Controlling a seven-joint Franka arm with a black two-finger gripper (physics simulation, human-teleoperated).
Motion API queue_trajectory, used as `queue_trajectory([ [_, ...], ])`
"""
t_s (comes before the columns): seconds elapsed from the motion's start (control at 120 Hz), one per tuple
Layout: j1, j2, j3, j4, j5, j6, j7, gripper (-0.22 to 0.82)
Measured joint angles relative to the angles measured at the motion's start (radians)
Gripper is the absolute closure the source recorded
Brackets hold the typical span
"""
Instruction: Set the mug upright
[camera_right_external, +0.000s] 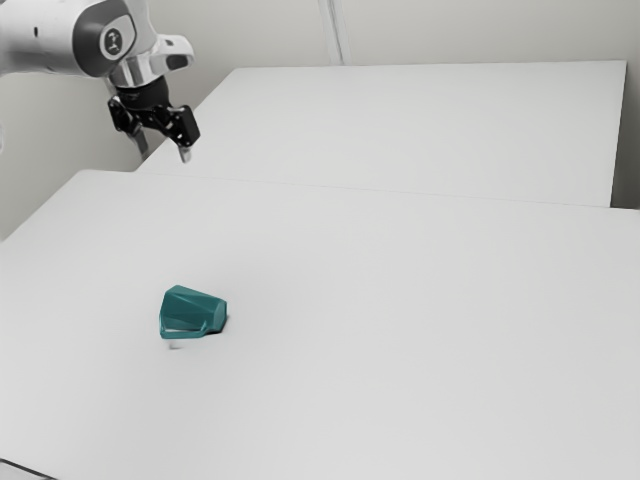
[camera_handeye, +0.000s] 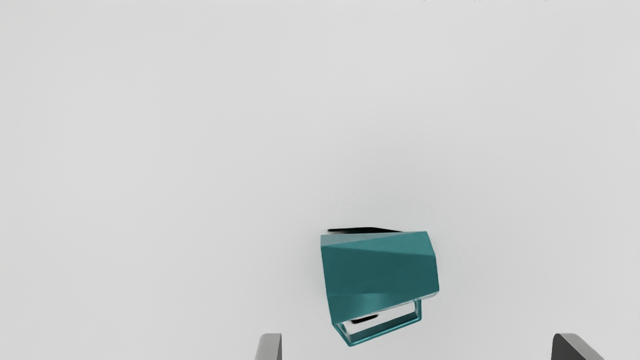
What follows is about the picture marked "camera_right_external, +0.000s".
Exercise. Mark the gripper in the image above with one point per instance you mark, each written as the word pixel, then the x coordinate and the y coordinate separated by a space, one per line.
pixel 145 96

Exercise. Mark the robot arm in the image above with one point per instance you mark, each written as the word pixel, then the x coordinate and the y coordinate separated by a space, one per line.
pixel 55 40

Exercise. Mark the teal faceted mug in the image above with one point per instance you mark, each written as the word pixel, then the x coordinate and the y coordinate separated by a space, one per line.
pixel 192 312

